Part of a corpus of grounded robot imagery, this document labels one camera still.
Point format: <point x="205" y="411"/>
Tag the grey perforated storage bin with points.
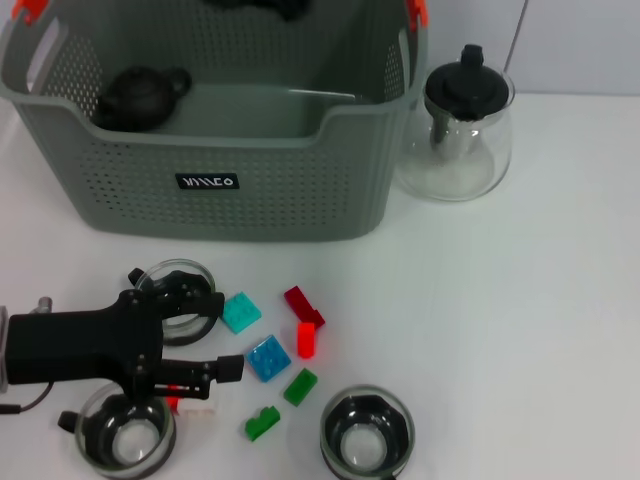
<point x="250" y="200"/>

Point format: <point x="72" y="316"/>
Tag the dark clay teapot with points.
<point x="140" y="95"/>

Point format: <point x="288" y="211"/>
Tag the tall orange-red toy brick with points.
<point x="306" y="340"/>

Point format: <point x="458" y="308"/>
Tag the green flat toy brick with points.
<point x="300" y="387"/>

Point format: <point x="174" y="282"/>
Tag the dark red toy brick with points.
<point x="299" y="302"/>

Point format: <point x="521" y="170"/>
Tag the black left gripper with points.
<point x="75" y="345"/>

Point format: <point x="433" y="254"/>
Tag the blue square toy brick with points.
<point x="267" y="359"/>

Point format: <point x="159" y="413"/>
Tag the teal square toy brick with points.
<point x="241" y="312"/>

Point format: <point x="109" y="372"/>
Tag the small orange-red toy brick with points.
<point x="173" y="403"/>

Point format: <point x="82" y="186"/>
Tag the glass teapot black lid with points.
<point x="465" y="85"/>

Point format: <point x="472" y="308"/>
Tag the green stepped toy brick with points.
<point x="260" y="425"/>

